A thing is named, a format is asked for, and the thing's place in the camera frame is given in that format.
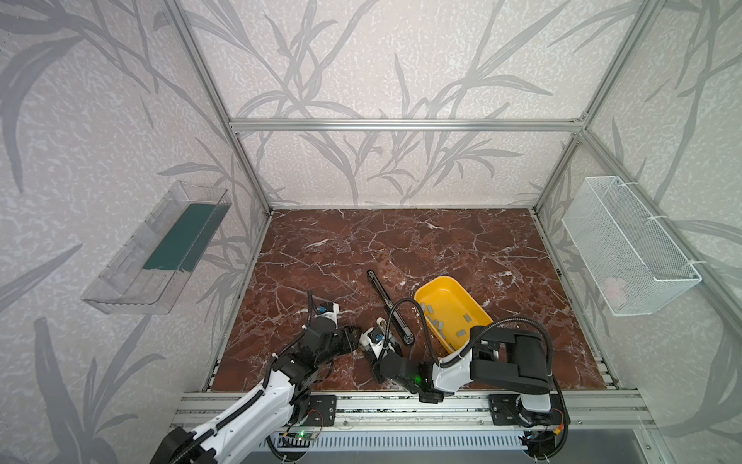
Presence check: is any white wire basket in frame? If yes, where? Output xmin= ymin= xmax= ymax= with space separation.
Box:
xmin=562 ymin=176 xmax=703 ymax=317

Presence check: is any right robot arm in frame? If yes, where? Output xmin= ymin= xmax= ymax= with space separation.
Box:
xmin=361 ymin=324 xmax=554 ymax=423

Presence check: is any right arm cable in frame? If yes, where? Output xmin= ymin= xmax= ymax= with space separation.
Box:
xmin=381 ymin=297 xmax=572 ymax=454

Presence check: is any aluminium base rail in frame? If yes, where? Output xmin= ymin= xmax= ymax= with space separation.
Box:
xmin=171 ymin=390 xmax=657 ymax=437

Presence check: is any green circuit board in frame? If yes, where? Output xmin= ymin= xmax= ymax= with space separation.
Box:
xmin=278 ymin=428 xmax=321 ymax=448

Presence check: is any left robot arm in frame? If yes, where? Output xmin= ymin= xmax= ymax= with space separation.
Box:
xmin=151 ymin=304 xmax=361 ymax=463

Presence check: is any clear plastic wall shelf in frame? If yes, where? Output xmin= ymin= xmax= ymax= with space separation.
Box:
xmin=81 ymin=181 xmax=232 ymax=315

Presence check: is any yellow plastic tray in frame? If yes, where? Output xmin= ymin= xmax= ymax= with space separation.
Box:
xmin=415 ymin=276 xmax=493 ymax=354

